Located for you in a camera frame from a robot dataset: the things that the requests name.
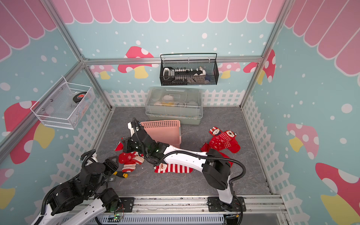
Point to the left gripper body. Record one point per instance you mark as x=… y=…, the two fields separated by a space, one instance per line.
x=111 y=168

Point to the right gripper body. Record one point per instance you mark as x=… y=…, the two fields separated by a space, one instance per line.
x=131 y=146

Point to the red snowflake santa sock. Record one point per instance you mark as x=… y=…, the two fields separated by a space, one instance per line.
x=130 y=161

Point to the red white striped santa sock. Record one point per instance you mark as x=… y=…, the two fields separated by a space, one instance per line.
x=172 y=168

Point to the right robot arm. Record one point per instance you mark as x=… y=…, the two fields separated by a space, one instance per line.
x=219 y=172

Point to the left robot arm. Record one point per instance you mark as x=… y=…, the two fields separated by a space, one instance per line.
x=63 y=198

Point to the red snowman sock pair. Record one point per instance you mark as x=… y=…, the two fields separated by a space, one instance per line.
x=222 y=140

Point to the pink perforated plastic basket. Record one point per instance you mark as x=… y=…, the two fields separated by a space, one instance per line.
x=166 y=131

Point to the clear lidded storage box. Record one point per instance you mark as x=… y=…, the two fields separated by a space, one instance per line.
x=169 y=103

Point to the black red tape measure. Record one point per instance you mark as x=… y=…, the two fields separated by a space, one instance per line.
x=78 y=97

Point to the yellow handled screwdriver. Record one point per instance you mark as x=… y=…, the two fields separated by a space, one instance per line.
x=120 y=174

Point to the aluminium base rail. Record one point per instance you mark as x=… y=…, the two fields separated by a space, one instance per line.
x=198 y=204

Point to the white wire wall basket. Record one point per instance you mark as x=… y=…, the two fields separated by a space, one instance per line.
x=57 y=109

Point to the black wire wall basket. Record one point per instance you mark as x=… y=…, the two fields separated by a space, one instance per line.
x=189 y=69

